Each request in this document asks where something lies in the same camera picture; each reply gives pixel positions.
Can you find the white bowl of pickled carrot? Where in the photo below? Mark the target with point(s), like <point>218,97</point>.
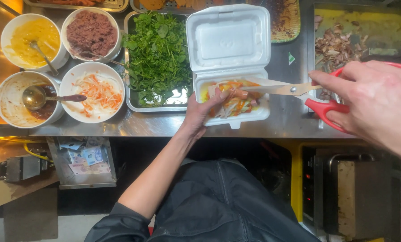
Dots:
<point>96,92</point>

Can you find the heap of green herbs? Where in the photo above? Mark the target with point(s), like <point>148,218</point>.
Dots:
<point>158,53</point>

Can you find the pile of chopped meat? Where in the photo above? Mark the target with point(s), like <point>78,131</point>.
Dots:
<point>334,48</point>

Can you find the green paper scrap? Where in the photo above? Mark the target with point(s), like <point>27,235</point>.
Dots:
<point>291,58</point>

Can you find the metal herb tray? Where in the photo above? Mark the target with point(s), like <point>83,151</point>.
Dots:
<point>131,100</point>

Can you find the person's left fingers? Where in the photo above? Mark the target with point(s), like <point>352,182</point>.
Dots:
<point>217,96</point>

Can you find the heap of banknotes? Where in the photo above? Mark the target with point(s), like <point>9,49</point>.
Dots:
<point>88,158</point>

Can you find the pink sausage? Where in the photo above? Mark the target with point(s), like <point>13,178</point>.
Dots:
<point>239,93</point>

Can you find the white bowl of brown pate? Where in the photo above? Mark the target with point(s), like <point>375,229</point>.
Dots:
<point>91,33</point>

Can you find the white bowl of yellow sauce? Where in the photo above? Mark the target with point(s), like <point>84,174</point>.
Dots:
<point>32,42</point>

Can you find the person's left hand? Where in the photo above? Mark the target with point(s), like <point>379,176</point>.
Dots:
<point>196,114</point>

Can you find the yellow-green chopping board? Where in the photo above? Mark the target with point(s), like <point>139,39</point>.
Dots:
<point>385,30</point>

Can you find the white foam takeaway box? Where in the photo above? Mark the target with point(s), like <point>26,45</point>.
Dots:
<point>229,40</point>

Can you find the person's black jacket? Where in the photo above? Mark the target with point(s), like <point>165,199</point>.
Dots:
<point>213,208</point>

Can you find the person's right hand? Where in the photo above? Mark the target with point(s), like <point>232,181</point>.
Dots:
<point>378,100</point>

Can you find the metal tray of orange food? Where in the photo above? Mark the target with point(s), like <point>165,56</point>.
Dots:
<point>113,5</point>

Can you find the white bowl of red sauce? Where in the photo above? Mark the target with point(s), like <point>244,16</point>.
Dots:
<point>10,100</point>

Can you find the metal spoon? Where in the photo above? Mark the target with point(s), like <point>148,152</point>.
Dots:
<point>44,57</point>
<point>103,58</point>

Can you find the mixed vegetable and meat filling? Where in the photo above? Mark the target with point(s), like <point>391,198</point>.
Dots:
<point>240,106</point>

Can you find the green woven tray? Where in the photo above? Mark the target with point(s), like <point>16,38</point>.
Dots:
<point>284,20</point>

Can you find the black metal device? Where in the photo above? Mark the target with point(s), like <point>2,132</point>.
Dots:
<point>20,168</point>

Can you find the metal cash drawer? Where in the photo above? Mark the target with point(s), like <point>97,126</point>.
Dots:
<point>82,179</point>

